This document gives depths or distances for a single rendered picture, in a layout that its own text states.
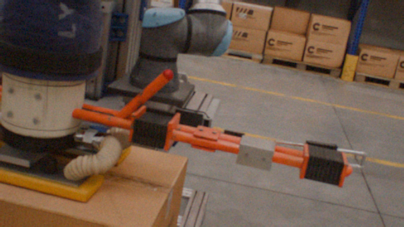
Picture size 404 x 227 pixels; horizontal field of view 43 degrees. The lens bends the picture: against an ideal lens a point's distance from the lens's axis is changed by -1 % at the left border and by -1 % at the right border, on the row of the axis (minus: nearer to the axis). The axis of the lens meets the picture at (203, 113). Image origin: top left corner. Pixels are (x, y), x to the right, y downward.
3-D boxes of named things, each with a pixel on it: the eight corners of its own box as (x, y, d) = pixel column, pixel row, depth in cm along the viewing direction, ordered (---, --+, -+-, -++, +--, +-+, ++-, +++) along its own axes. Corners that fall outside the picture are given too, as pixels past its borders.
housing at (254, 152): (235, 164, 103) (239, 144, 102) (238, 153, 110) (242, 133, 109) (269, 172, 103) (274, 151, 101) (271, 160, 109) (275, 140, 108)
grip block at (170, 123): (126, 143, 104) (130, 116, 103) (140, 129, 114) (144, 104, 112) (166, 152, 103) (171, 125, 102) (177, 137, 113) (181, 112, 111)
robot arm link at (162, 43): (134, 46, 156) (140, 1, 152) (177, 51, 161) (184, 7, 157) (142, 55, 145) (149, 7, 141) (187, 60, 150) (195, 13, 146)
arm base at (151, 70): (136, 75, 163) (139, 44, 161) (182, 84, 162) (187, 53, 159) (122, 85, 149) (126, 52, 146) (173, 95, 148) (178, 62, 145)
